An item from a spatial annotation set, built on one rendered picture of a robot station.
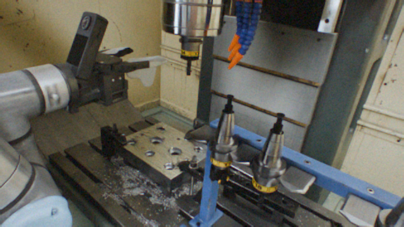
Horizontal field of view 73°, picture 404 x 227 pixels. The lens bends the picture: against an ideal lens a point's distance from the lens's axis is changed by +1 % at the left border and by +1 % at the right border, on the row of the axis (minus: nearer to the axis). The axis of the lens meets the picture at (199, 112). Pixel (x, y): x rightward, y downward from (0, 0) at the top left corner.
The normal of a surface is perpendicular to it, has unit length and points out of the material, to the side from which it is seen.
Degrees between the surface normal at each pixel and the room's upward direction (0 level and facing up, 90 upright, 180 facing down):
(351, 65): 90
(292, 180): 0
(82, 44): 63
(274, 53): 94
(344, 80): 90
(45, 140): 25
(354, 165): 90
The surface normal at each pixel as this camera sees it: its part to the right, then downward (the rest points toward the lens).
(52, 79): 0.65, -0.35
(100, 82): -0.59, 0.33
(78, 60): -0.52, -0.15
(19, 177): 0.97, -0.12
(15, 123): 0.90, 0.24
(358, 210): 0.08, -0.90
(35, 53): 0.76, 0.34
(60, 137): 0.37, -0.68
